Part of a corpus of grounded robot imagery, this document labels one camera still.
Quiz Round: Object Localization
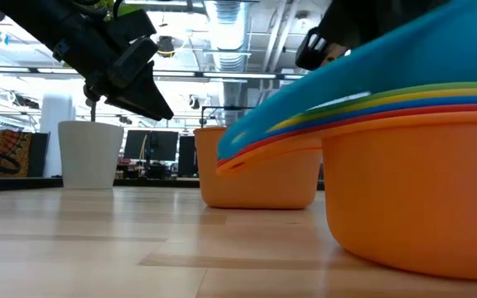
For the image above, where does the light blue measuring cup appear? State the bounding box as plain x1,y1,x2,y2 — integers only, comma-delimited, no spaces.
217,0,477,161

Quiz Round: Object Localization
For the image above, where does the black computer tower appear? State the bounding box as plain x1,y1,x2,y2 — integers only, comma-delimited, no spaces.
178,135,198,177

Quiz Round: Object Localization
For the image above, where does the orange measuring cup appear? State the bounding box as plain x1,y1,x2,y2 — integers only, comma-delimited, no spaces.
216,110,477,281

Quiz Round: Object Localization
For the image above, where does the yellow measuring cup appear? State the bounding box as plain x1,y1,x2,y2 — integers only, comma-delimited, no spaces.
269,88,477,132

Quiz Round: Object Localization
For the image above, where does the black ceiling lamp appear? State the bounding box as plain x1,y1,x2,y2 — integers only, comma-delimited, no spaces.
157,36,176,58

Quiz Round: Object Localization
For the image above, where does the orange plastic basket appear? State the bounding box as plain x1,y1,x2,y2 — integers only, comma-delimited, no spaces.
193,126,323,210

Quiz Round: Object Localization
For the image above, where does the colourful patterned cloth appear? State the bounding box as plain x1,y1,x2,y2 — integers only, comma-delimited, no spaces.
0,130,32,179

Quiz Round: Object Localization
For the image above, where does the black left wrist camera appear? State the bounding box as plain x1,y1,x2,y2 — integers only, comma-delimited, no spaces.
106,36,160,89

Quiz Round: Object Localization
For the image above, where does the black aluminium table frame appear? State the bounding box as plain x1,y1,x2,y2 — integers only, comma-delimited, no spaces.
0,163,325,192

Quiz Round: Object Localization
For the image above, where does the black metal stand frame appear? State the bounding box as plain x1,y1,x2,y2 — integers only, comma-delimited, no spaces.
200,106,256,127

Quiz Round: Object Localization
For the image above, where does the silver ventilation duct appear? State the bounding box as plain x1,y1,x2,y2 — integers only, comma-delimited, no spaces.
205,0,250,125

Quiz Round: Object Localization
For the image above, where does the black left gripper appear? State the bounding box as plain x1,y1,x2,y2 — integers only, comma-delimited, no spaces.
51,6,176,122

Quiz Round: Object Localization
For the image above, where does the green measuring cup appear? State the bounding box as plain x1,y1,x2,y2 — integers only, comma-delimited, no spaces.
291,81,477,121

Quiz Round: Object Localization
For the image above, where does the red measuring cup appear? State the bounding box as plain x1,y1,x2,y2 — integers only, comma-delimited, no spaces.
217,103,477,166

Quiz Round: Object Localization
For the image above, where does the black computer monitor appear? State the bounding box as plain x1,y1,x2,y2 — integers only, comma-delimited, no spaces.
123,130,152,161
150,131,180,162

